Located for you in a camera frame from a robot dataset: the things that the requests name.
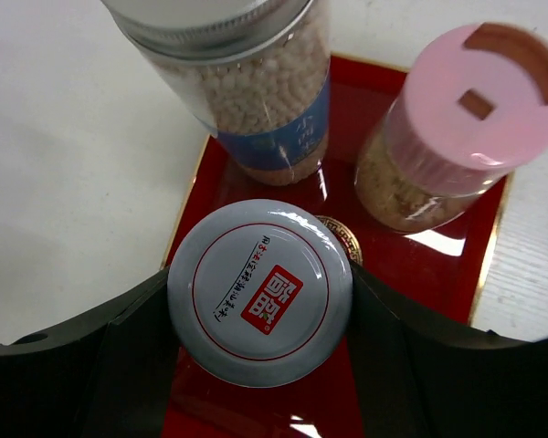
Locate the white lid small jar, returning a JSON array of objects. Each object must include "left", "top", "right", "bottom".
[{"left": 167, "top": 199, "right": 353, "bottom": 388}]

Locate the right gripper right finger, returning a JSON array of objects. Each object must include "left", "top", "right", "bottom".
[{"left": 347, "top": 265, "right": 548, "bottom": 437}]

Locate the pink lid spice jar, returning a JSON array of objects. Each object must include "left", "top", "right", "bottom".
[{"left": 354, "top": 22, "right": 548, "bottom": 233}]

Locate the silver lid blue label jar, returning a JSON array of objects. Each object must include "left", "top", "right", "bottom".
[{"left": 106, "top": 0, "right": 331, "bottom": 186}]

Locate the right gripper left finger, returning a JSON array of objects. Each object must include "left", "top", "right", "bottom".
[{"left": 0, "top": 269, "right": 180, "bottom": 437}]

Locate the red rectangular tray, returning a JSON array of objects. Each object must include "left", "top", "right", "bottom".
[{"left": 163, "top": 54, "right": 511, "bottom": 437}]

